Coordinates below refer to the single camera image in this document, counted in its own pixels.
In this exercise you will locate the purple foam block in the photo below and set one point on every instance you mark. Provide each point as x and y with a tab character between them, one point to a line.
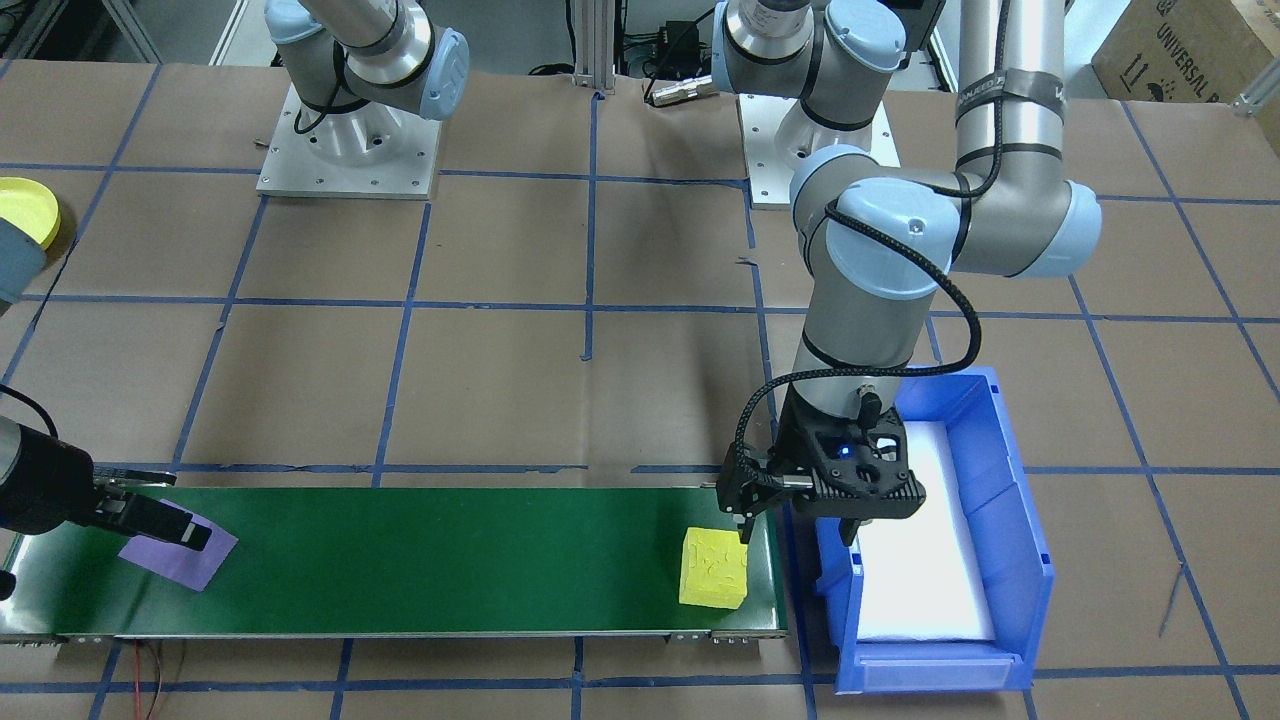
190	565

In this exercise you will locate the yellow plate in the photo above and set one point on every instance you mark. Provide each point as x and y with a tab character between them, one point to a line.
25	205

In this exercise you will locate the white foam pad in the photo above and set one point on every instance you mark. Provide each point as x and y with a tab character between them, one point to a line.
920	580

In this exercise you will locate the brown cardboard box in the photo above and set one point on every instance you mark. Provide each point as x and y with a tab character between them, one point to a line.
1200	40

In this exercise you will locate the green conveyor belt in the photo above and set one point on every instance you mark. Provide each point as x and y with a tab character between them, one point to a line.
400	560

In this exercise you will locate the yellow foam block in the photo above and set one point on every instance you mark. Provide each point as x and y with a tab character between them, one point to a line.
712	570

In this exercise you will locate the silver cylindrical connector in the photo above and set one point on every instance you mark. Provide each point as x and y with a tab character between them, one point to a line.
685	88

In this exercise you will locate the black power adapter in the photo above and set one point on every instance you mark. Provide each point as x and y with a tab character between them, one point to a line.
682	45

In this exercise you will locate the aluminium frame bar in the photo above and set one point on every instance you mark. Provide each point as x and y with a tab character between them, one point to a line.
1258	102
942	60
130	30

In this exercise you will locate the blue plastic storage bin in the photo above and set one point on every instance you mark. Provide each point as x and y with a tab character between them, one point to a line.
1010	520

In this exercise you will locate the black box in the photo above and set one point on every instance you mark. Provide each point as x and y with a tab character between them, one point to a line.
925	15

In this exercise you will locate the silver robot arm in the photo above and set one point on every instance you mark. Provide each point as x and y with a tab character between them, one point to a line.
870	330
380	50

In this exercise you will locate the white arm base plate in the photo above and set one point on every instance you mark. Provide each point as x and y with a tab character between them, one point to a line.
765	185
400	180

